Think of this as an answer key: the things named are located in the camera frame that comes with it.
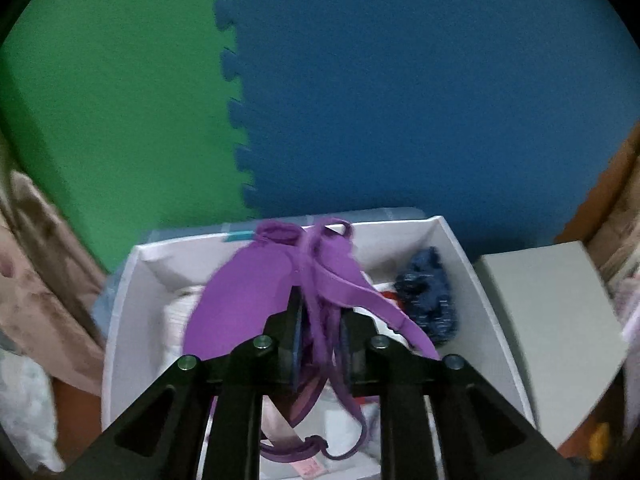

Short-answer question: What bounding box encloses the white patterned cloth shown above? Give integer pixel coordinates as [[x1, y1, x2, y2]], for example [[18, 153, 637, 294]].
[[0, 347, 66, 473]]

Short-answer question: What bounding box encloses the white cardboard box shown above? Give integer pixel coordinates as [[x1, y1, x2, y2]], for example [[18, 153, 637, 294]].
[[100, 215, 538, 480]]

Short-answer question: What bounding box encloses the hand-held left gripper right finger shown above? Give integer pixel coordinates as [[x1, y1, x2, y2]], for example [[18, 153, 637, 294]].
[[340, 310, 576, 480]]

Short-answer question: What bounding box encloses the grey box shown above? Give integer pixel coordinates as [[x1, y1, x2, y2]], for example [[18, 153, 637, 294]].
[[472, 240, 631, 451]]

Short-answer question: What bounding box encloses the small yellow object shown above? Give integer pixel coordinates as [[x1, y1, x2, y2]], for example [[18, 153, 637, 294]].
[[589, 422, 612, 462]]

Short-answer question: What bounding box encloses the navy patterned underwear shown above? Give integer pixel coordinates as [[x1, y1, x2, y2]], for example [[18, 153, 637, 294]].
[[394, 246, 460, 346]]

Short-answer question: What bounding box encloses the red underwear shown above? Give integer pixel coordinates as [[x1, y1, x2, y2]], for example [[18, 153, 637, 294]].
[[375, 282, 407, 313]]

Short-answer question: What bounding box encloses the brown foam mat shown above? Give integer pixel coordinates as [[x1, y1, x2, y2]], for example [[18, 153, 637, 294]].
[[555, 122, 640, 246]]

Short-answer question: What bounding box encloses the pale pink underwear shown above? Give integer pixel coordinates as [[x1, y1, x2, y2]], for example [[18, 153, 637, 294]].
[[260, 392, 323, 480]]

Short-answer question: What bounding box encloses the green foam mat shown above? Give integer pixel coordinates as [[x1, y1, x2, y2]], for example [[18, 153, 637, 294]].
[[0, 0, 261, 276]]

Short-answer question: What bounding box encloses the floral beige curtain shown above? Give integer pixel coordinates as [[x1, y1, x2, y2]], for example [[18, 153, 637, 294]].
[[0, 130, 108, 396]]

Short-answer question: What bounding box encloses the purple bra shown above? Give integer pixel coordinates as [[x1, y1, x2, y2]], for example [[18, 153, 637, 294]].
[[181, 217, 441, 463]]

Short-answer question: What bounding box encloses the white underwear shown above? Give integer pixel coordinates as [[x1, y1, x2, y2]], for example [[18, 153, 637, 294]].
[[161, 282, 216, 376]]

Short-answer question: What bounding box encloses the blue foam mat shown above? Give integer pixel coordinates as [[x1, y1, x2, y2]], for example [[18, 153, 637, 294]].
[[210, 0, 640, 266]]

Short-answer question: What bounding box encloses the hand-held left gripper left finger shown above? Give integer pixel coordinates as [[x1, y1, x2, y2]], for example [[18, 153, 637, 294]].
[[57, 290, 303, 480]]

